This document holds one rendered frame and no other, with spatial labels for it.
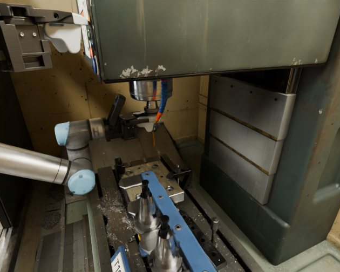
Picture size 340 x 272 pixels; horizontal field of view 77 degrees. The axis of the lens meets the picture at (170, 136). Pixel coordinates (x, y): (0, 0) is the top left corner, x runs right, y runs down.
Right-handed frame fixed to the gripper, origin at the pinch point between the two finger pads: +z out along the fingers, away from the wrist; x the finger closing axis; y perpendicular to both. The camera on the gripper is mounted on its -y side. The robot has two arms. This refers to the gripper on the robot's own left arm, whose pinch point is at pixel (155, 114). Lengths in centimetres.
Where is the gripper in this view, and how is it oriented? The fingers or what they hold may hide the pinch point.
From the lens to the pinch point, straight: 84.3
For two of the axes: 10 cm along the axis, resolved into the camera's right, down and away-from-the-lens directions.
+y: 0.1, 9.1, 4.2
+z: 9.2, -1.8, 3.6
